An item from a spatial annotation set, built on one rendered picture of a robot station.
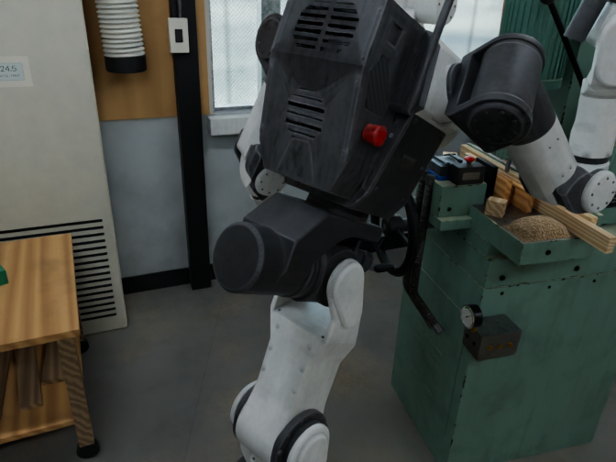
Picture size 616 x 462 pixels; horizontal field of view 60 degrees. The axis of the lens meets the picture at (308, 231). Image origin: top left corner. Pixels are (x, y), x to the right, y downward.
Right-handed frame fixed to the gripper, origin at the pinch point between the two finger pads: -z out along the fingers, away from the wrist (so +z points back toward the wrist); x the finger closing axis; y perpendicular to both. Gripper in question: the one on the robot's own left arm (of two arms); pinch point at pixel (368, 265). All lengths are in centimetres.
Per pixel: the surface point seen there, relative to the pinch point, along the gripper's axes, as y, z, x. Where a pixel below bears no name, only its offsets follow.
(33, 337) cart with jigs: -52, 70, -35
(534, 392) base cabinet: -16, -66, 13
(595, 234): 23, -24, 46
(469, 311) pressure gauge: -2.7, -18.0, 24.0
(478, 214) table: 22.0, -12.8, 20.5
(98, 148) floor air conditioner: 8, 72, -89
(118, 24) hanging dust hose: 52, 83, -84
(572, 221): 26, -24, 39
